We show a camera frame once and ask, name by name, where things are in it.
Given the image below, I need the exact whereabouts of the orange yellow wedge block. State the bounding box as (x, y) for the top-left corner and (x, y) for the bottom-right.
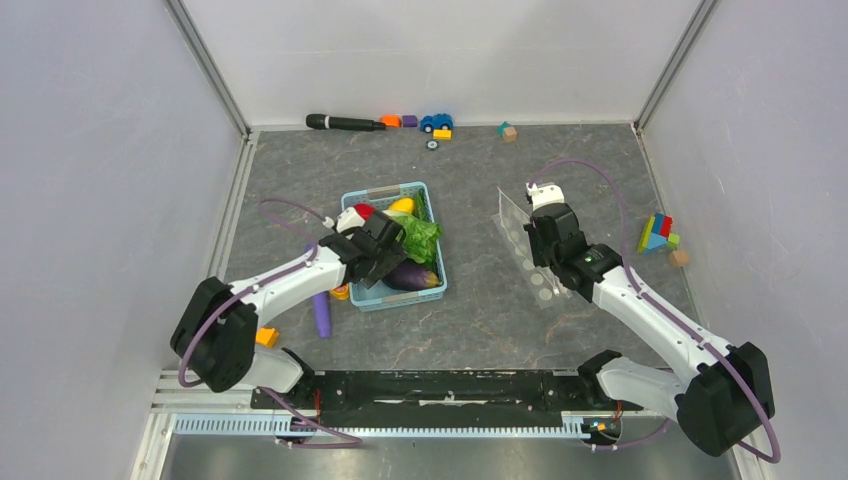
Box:
(255, 327), (280, 348)

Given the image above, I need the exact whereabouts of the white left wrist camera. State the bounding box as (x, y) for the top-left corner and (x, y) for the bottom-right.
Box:
(335, 207), (365, 234)

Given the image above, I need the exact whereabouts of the blue toy car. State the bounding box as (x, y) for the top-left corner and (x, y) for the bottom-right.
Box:
(419, 113), (454, 133)

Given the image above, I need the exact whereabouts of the yellow butterfly toy brick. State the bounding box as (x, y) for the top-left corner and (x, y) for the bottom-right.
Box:
(329, 284), (350, 301)

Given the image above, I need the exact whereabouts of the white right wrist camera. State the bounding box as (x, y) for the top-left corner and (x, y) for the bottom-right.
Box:
(526, 183), (565, 211)

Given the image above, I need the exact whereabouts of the black microphone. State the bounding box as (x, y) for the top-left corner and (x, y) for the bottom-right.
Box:
(305, 113), (387, 132)

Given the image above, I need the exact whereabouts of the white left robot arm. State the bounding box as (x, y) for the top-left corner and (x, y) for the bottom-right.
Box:
(170, 211), (407, 408)

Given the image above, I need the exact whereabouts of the teal and wood cube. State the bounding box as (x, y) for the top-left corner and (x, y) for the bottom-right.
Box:
(498, 122), (518, 143)

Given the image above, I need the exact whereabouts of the purple plastic cylinder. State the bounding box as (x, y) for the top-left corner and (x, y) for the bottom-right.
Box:
(312, 291), (332, 339)

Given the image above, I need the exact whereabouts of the yellow toy lemon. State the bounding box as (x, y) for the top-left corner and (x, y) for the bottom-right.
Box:
(386, 197), (416, 215)

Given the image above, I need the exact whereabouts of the black mounting base plate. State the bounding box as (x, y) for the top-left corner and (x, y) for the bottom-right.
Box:
(281, 370), (638, 428)

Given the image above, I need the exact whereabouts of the purple toy eggplant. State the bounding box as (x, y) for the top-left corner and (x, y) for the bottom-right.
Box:
(382, 259), (442, 292)

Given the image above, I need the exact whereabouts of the light blue plastic basket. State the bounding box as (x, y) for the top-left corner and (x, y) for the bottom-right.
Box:
(340, 181), (448, 312)

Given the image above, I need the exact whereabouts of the orange toy block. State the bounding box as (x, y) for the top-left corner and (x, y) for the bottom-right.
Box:
(379, 115), (403, 128)

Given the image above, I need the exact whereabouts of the small wooden cube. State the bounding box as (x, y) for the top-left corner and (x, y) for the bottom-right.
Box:
(668, 248), (690, 268)

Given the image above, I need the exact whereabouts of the multicolour toy brick stack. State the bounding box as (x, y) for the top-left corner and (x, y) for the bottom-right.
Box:
(637, 213), (680, 254)

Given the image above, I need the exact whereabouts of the red toy apple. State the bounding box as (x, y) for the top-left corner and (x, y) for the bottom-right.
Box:
(353, 203), (376, 220)

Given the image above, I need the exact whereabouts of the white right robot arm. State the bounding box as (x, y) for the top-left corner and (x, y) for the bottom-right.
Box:
(524, 201), (781, 463)

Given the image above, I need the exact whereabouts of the slotted cable duct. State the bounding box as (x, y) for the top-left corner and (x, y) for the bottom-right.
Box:
(173, 413), (591, 440)

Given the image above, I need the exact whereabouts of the clear dotted zip top bag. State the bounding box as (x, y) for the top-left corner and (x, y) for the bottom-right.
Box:
(492, 188), (572, 309)

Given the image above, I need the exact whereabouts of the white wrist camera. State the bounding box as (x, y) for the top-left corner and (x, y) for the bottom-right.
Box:
(335, 207), (365, 234)
(526, 183), (565, 211)

